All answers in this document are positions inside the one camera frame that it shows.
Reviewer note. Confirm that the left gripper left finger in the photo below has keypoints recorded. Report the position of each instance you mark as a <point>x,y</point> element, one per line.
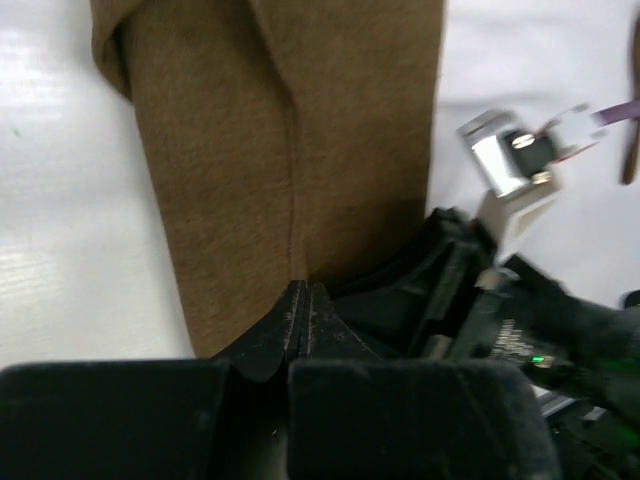
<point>219,418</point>

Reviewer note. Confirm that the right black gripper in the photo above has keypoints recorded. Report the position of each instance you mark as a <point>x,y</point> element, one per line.
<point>444,295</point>

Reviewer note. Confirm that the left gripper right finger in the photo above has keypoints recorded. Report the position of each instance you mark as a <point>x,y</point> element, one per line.
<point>355,416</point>

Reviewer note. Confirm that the brown cloth napkin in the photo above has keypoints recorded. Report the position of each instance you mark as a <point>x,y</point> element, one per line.
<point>286,140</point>

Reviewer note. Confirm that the brown wooden spoon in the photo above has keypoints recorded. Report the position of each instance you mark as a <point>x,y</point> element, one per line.
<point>630,165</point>

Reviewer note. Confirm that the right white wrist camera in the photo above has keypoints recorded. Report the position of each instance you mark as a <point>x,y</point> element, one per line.
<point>518,164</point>

